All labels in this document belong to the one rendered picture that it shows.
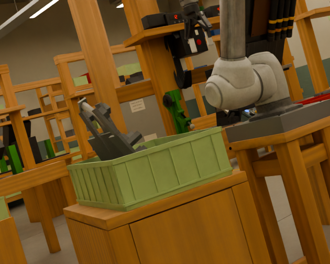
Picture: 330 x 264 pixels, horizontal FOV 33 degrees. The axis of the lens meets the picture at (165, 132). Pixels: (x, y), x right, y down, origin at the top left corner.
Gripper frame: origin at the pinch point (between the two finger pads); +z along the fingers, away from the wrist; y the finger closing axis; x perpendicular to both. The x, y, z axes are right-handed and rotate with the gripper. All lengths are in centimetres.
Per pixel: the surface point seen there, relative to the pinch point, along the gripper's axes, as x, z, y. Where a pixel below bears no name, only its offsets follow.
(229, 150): 2, 52, -5
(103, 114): -82, 21, 45
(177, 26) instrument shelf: 28, -21, -53
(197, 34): 42, -14, -55
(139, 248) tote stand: -89, 64, 55
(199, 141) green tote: -58, 38, 59
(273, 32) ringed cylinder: 61, -1, -14
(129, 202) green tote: -87, 50, 55
